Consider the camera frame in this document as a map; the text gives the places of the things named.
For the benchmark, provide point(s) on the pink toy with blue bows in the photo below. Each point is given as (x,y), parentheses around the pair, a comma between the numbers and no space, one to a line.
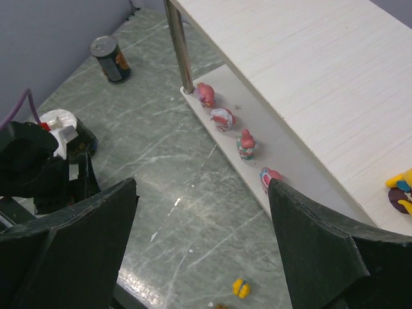
(266,175)

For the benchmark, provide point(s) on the two-tier white wooden shelf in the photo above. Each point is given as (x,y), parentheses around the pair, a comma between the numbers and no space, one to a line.
(338,73)

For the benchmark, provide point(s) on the small yellow blue toy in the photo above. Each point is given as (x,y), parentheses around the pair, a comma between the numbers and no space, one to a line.
(241,288)

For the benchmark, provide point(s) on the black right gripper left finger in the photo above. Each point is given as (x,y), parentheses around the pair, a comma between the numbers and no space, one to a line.
(70,258)

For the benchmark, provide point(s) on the olive brown pink toy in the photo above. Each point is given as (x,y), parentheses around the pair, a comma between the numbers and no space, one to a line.
(221,306)

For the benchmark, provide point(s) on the small dark metal can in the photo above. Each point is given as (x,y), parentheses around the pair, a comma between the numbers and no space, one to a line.
(108,54)

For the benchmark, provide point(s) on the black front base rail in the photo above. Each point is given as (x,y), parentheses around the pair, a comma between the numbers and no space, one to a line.
(122,299)

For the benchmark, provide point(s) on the yellow duck burger toy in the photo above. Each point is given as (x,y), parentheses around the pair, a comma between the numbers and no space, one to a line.
(400,191)

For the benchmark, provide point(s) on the pink white toy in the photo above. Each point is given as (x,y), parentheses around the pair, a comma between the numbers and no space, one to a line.
(246,145)
(223,118)

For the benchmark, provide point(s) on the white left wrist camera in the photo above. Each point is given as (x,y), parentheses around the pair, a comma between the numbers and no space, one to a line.
(63,136)

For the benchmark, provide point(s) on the pink round toy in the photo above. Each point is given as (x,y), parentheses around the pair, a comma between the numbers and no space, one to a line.
(206,95)

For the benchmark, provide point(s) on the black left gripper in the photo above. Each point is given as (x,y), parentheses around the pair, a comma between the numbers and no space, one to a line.
(29,169)

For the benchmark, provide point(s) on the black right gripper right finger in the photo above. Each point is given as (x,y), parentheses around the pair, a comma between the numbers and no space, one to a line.
(333,261)

